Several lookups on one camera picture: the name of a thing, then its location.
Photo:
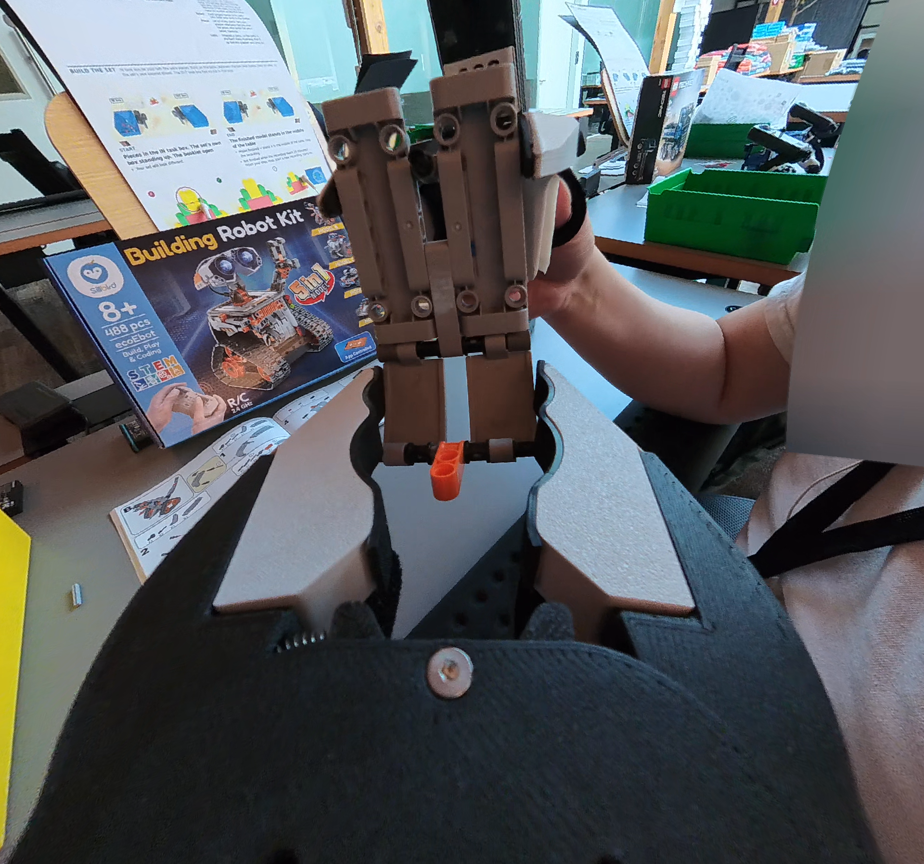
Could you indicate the wooden sheet stand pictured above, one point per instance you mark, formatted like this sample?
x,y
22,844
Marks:
x,y
86,171

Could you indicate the grey wooden-edged desk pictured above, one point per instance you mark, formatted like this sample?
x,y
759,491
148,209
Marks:
x,y
621,222

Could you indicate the blue robot kit box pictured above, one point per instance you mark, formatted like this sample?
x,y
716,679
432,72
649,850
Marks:
x,y
180,315

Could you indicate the white instruction booklet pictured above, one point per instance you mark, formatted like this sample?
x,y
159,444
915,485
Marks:
x,y
188,489

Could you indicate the grey building brick assembly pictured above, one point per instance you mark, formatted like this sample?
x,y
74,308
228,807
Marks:
x,y
375,229

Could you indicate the black gadget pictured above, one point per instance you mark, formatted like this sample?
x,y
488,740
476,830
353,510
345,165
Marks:
x,y
787,139

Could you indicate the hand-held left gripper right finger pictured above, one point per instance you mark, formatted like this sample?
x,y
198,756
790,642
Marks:
x,y
613,517

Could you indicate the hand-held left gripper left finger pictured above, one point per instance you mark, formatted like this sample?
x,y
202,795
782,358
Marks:
x,y
303,517

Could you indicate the white dotted paper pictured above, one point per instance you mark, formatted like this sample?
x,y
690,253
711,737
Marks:
x,y
751,99

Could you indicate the black dotted pad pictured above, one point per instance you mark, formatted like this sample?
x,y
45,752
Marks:
x,y
476,590

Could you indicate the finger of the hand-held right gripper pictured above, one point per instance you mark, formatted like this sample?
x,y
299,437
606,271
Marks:
x,y
556,146

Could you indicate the small black box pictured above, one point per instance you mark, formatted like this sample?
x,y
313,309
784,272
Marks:
x,y
136,435

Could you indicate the person's right hand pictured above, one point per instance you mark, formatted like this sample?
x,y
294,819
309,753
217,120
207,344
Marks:
x,y
577,279

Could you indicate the person's beige shirt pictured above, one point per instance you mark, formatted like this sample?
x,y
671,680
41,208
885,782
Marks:
x,y
866,662

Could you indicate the stack of colourful boxes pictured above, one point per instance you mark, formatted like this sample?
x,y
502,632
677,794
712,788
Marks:
x,y
787,48

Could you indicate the yellow plastic bin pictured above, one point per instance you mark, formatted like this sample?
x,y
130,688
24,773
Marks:
x,y
11,626

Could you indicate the black brick set box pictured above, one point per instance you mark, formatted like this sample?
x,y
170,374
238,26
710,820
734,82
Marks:
x,y
664,128

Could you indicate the person's right forearm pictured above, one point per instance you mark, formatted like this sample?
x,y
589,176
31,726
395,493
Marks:
x,y
686,359

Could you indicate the black device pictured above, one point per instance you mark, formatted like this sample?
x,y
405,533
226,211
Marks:
x,y
43,413

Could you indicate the white instruction sheet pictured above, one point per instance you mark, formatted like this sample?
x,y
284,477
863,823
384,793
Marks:
x,y
166,70
610,41

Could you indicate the green plastic bin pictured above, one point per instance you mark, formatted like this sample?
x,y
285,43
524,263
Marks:
x,y
729,225

